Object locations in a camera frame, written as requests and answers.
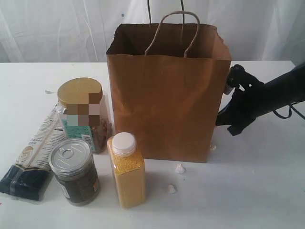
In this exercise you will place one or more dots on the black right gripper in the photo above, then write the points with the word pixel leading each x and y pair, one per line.
pixel 237 113

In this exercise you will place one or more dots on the large brown paper shopping bag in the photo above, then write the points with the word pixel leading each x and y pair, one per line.
pixel 167 82

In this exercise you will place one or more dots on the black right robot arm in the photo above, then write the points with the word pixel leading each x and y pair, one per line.
pixel 252 98

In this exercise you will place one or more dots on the yellow millet bottle white cap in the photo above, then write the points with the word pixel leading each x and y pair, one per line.
pixel 128 169

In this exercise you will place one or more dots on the nut jar with gold lid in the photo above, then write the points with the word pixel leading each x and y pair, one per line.
pixel 83 113

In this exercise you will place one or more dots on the dark jar with metal lid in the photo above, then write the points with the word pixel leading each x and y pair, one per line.
pixel 74 169

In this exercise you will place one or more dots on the white backdrop curtain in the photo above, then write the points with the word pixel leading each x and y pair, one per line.
pixel 82 30

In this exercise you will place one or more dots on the blue white spaghetti packet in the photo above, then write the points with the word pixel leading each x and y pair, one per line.
pixel 28 176

